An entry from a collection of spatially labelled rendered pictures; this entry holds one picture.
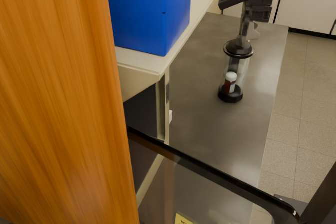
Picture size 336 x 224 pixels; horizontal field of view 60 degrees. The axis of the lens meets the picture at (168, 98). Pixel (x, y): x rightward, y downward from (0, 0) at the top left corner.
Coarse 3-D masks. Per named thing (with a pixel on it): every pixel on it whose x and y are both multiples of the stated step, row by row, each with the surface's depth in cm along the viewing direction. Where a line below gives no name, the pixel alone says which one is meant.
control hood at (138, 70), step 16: (192, 0) 51; (208, 0) 51; (192, 16) 46; (128, 48) 39; (176, 48) 40; (128, 64) 37; (144, 64) 37; (160, 64) 37; (128, 80) 38; (144, 80) 37; (128, 96) 40
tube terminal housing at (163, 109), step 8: (168, 72) 76; (160, 80) 80; (168, 80) 78; (160, 88) 82; (160, 96) 84; (160, 104) 86; (168, 104) 84; (160, 112) 88; (168, 112) 86; (160, 120) 90; (168, 120) 89; (160, 128) 92; (168, 128) 91; (160, 136) 93; (168, 136) 94; (168, 144) 96
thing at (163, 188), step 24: (144, 144) 44; (144, 168) 49; (168, 168) 44; (192, 168) 41; (144, 192) 54; (168, 192) 49; (192, 192) 45; (216, 192) 41; (240, 192) 38; (144, 216) 61; (168, 216) 55; (192, 216) 49; (216, 216) 45; (240, 216) 41; (264, 216) 38; (288, 216) 35
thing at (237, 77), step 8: (224, 48) 103; (224, 56) 106; (240, 56) 100; (224, 64) 107; (232, 64) 104; (240, 64) 103; (248, 64) 106; (224, 72) 108; (232, 72) 106; (240, 72) 105; (224, 80) 110; (232, 80) 108; (240, 80) 108; (224, 88) 112; (232, 88) 110; (240, 88) 111; (232, 96) 113
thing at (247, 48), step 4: (232, 40) 104; (236, 40) 101; (228, 44) 103; (232, 44) 102; (236, 44) 102; (240, 44) 101; (244, 44) 102; (248, 44) 102; (228, 48) 102; (232, 48) 101; (236, 48) 100; (240, 48) 100; (244, 48) 100; (248, 48) 101; (232, 52) 101; (236, 52) 100; (240, 52) 100; (244, 52) 100; (248, 52) 101
